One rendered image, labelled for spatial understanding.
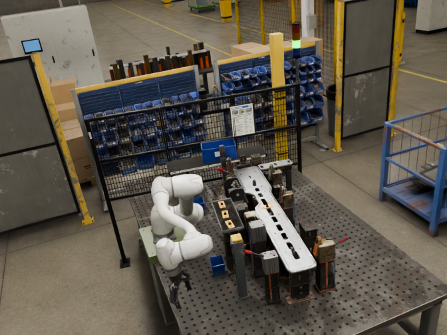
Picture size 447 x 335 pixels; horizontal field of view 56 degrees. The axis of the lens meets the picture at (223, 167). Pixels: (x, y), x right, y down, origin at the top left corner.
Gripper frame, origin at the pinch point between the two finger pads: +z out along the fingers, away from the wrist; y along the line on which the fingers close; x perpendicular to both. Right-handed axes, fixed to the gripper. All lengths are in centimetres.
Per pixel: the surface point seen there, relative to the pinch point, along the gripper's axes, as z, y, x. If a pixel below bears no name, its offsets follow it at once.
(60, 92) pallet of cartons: 9, 357, 414
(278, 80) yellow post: -39, 215, -2
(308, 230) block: 8, 72, -54
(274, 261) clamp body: 3, 37, -42
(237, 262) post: 3.8, 34.2, -18.8
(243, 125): -9, 188, 29
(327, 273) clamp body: 26, 54, -67
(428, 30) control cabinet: 224, 1179, -130
